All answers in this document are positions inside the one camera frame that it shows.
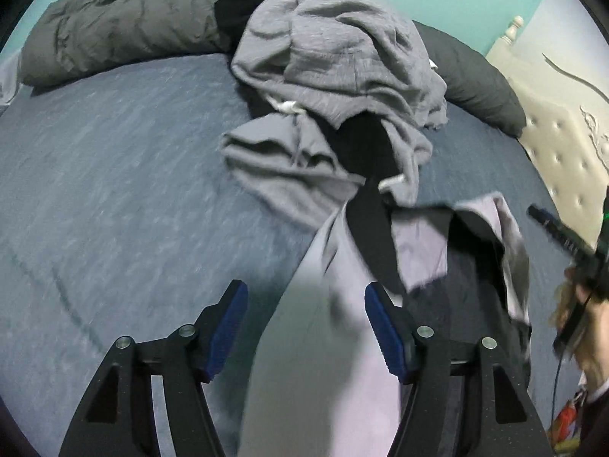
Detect grey textured sweater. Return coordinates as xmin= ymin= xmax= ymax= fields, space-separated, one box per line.
xmin=231 ymin=0 xmax=450 ymax=130

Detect black garment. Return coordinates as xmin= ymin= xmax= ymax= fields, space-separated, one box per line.
xmin=213 ymin=0 xmax=301 ymax=52

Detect grey sweatpants white drawstring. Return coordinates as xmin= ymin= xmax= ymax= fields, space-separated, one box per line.
xmin=221 ymin=114 xmax=433 ymax=230

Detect person's right hand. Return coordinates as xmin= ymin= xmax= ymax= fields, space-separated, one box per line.
xmin=548 ymin=267 xmax=609 ymax=388

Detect blue patterned bed blanket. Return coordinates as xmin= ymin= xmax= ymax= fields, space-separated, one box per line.
xmin=0 ymin=52 xmax=579 ymax=457

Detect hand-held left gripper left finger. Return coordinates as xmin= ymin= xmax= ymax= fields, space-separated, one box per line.
xmin=59 ymin=279 xmax=249 ymax=457

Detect dark grey puffer jacket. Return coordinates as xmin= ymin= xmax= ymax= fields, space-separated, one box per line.
xmin=19 ymin=0 xmax=239 ymax=88

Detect light grey jacket black trim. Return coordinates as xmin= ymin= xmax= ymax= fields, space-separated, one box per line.
xmin=238 ymin=190 xmax=532 ymax=457

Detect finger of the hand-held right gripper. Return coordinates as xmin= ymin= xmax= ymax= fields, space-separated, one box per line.
xmin=526 ymin=204 xmax=596 ymax=262

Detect person's right forearm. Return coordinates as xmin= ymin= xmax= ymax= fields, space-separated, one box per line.
xmin=577 ymin=376 xmax=609 ymax=457

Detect cream tufted headboard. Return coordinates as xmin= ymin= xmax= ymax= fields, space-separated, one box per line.
xmin=485 ymin=0 xmax=609 ymax=254

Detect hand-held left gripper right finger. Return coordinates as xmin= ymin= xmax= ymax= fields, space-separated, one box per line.
xmin=364 ymin=281 xmax=543 ymax=457

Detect colourful object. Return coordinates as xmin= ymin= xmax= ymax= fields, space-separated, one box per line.
xmin=548 ymin=389 xmax=590 ymax=454

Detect dark grey pillow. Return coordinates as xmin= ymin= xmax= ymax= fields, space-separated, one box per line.
xmin=411 ymin=21 xmax=527 ymax=137

